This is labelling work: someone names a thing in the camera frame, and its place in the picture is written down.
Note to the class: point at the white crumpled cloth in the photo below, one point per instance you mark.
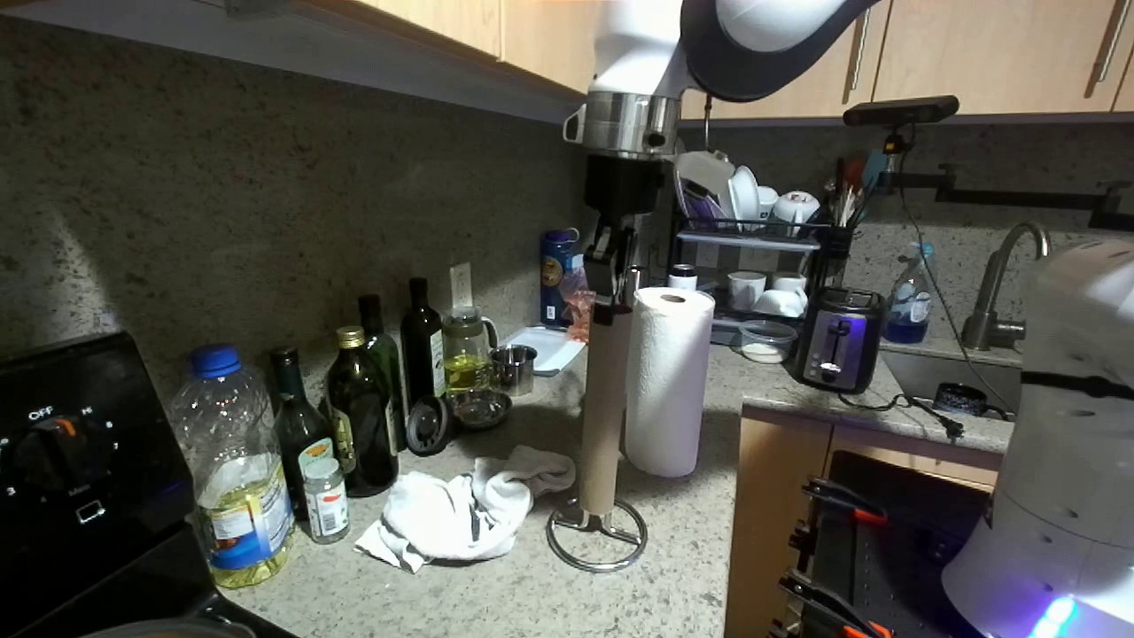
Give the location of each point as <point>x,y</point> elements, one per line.
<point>455,520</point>

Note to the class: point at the black toaster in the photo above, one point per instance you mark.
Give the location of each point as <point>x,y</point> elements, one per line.
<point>838,340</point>

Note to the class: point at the wooden upper cabinets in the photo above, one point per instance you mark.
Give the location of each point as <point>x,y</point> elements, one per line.
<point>356,35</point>

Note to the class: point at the white paper towel roll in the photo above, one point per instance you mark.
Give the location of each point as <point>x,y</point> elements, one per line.
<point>670,392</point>

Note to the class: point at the blue canister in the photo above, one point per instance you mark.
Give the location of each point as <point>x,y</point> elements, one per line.
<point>559,279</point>

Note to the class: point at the steel cup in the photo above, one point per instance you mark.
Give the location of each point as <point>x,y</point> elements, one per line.
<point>519,369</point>

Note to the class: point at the wooden lower cabinet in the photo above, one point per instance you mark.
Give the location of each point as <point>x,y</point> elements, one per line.
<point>773,520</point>

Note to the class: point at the white bowl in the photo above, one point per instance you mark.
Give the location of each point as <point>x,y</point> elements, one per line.
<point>744,196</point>

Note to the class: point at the brown cardboard tube core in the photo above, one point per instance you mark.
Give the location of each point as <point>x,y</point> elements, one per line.
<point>602,426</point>

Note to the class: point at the orange black clamp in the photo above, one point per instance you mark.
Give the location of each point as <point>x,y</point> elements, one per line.
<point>843,509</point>
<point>827,606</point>

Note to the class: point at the glass oil cruet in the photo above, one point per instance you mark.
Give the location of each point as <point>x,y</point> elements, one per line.
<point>465,349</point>

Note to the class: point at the steel sink faucet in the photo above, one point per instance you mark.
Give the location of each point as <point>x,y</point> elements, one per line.
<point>996,297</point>

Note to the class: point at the olive oil bottle gold cap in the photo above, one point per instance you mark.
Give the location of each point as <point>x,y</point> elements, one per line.
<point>364,412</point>

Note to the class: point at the black utensil holder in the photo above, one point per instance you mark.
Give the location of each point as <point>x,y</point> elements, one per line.
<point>853,216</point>

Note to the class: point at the black stove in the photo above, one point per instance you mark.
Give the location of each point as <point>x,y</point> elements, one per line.
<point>83,497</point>

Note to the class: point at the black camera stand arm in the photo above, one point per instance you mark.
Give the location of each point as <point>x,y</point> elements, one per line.
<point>1015,196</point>

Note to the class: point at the dark glass bottle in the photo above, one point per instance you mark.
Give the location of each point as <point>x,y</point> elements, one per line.
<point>294,426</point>

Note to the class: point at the green glass bottle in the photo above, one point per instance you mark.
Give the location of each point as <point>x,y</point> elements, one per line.
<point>380,349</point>

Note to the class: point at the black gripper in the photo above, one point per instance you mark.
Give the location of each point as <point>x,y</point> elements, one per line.
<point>624,196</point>

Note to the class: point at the white teacup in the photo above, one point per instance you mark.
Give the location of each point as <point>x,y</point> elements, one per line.
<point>797,208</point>

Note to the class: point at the small white jar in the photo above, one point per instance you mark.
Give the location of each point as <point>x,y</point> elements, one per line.
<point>682,279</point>

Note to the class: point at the dark wine bottle white label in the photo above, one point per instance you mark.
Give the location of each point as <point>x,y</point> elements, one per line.
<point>422,349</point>

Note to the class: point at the small white saucer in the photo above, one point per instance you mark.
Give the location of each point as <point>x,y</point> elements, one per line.
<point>764,352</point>

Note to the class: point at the blue dish soap bottle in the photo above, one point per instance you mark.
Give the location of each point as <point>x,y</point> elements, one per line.
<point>910,312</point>

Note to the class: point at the plastic oil bottle blue cap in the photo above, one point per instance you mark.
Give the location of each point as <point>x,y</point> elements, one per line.
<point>234,474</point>

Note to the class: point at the black bar camera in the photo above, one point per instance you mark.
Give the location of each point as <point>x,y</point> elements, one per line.
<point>902,111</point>

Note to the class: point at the small steel bowl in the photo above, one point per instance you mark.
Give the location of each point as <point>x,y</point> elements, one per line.
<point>481,410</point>

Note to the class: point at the red plastic bag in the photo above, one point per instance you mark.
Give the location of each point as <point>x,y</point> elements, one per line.
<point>579,311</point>

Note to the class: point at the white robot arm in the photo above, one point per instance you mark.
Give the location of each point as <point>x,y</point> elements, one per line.
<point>1050,474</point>

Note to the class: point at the white plate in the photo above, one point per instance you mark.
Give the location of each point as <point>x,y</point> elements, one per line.
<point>704,182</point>

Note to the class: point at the small spice jar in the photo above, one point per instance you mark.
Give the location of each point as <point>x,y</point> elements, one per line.
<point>324,502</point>

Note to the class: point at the white plastic tray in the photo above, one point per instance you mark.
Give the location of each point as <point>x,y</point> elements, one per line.
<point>547,349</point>

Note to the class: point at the white mug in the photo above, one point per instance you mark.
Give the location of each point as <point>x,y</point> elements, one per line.
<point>787,302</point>
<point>744,293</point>

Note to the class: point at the black robot cart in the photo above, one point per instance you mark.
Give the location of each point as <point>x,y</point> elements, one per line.
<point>923,543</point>

